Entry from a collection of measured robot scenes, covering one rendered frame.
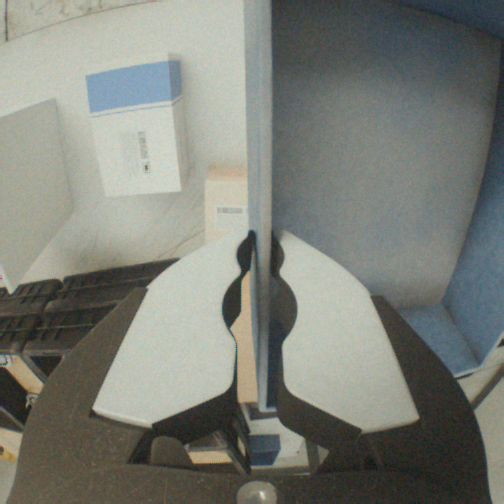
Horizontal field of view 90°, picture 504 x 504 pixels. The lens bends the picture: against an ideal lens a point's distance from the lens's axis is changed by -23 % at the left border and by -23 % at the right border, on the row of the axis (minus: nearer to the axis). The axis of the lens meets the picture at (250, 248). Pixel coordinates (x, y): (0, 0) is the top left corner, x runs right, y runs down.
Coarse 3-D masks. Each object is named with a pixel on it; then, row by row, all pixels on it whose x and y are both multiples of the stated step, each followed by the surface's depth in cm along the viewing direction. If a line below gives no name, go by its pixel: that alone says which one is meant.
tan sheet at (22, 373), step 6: (18, 360) 62; (12, 366) 64; (18, 366) 63; (24, 366) 63; (12, 372) 65; (18, 372) 65; (24, 372) 65; (30, 372) 65; (18, 378) 67; (24, 378) 66; (30, 378) 66; (36, 378) 66; (24, 384) 68; (30, 384) 68; (36, 384) 68; (42, 384) 67
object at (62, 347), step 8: (32, 344) 46; (40, 344) 45; (48, 344) 45; (56, 344) 45; (64, 344) 45; (72, 344) 45; (24, 352) 45; (32, 352) 45; (40, 352) 44; (48, 352) 44; (56, 352) 44; (64, 352) 44; (32, 360) 46; (40, 368) 48; (48, 376) 49; (216, 432) 59; (224, 432) 64; (224, 440) 62; (192, 448) 65; (200, 448) 65; (208, 448) 65; (216, 448) 65
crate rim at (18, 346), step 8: (0, 344) 46; (8, 344) 46; (16, 344) 46; (24, 344) 47; (0, 352) 45; (8, 352) 45; (16, 352) 45; (24, 360) 46; (32, 368) 47; (40, 376) 49; (24, 424) 64
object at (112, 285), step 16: (96, 272) 62; (112, 272) 62; (128, 272) 62; (144, 272) 61; (160, 272) 60; (64, 288) 61; (80, 288) 59; (96, 288) 59; (112, 288) 58; (128, 288) 57; (48, 304) 55; (64, 304) 54; (80, 304) 53; (96, 304) 53
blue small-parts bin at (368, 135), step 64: (256, 0) 6; (320, 0) 11; (384, 0) 11; (448, 0) 8; (256, 64) 7; (320, 64) 13; (384, 64) 13; (448, 64) 12; (256, 128) 8; (320, 128) 14; (384, 128) 14; (448, 128) 14; (256, 192) 10; (320, 192) 16; (384, 192) 16; (448, 192) 17; (256, 256) 11; (384, 256) 19; (448, 256) 19; (256, 320) 14; (448, 320) 20
